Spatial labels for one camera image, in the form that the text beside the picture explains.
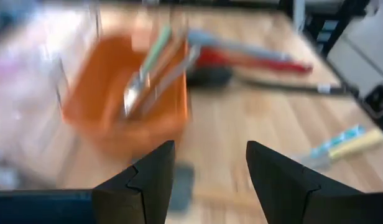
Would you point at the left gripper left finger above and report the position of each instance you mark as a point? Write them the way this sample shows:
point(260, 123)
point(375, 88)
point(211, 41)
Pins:
point(141, 186)

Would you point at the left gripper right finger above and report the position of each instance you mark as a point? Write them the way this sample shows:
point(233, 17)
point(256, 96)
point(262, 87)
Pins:
point(288, 193)

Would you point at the red slotted spoon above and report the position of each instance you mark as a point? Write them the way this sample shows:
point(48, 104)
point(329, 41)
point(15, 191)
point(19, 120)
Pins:
point(272, 63)

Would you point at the grey silicone spoon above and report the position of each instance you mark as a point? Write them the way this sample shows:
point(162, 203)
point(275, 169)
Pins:
point(210, 39)

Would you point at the orange plastic bin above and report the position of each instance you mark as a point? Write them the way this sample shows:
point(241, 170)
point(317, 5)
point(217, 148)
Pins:
point(95, 93)

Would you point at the clear plastic bin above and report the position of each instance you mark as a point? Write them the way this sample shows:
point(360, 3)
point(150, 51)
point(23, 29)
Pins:
point(70, 31)
point(30, 140)

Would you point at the black slotted spoon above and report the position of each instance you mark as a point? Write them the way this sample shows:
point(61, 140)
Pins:
point(210, 76)

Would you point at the silver aluminium profile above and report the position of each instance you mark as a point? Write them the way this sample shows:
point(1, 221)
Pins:
point(298, 15)

